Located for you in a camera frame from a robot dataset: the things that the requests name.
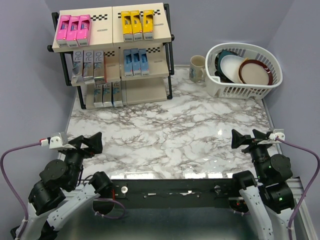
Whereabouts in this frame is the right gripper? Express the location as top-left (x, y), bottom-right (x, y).
top-left (231, 127), bottom-right (274, 180)

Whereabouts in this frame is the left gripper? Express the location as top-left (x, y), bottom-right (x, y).
top-left (62, 131), bottom-right (103, 189)

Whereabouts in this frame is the metallic blue toothpaste box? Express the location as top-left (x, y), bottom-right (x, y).
top-left (93, 85), bottom-right (103, 108)
top-left (102, 83), bottom-right (113, 108)
top-left (112, 81), bottom-right (123, 107)

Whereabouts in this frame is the red metallic toothpaste box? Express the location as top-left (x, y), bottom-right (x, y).
top-left (71, 50), bottom-right (84, 86)

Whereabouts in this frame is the light blue toothpaste box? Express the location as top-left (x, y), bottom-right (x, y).
top-left (123, 49), bottom-right (133, 77)

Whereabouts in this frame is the silver foil toothpaste box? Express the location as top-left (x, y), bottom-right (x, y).
top-left (83, 50), bottom-right (94, 85)

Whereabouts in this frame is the pink toothpaste box diagonal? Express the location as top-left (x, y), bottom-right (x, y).
top-left (55, 15), bottom-right (71, 47)

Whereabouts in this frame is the pink toothpaste box long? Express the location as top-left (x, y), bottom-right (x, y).
top-left (66, 16), bottom-right (80, 48)

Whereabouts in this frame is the yellow toothpaste box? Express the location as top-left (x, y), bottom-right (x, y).
top-left (130, 10), bottom-right (143, 41)
top-left (142, 10), bottom-right (154, 40)
top-left (121, 11), bottom-right (134, 42)

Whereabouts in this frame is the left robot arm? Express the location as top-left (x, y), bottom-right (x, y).
top-left (10, 132), bottom-right (113, 240)

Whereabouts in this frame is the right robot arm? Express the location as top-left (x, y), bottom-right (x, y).
top-left (230, 129), bottom-right (295, 240)

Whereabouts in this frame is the beige three-tier shelf rack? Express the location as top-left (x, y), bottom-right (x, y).
top-left (47, 3), bottom-right (174, 110)

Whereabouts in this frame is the white plastic dish basket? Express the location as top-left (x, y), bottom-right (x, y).
top-left (205, 42), bottom-right (283, 100)

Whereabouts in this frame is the red rimmed plate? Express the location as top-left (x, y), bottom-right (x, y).
top-left (238, 59), bottom-right (273, 86)

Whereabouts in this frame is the dark teal bowl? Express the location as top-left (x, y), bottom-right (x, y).
top-left (214, 50), bottom-right (240, 74)

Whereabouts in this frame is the white plate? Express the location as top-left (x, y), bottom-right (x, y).
top-left (220, 55), bottom-right (245, 84)

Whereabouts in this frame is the cream ceramic mug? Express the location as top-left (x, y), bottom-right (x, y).
top-left (189, 55), bottom-right (207, 82)

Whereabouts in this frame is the black base bar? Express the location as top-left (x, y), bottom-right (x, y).
top-left (89, 173), bottom-right (242, 209)

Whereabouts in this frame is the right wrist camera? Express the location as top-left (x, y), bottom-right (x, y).
top-left (266, 128), bottom-right (286, 144)

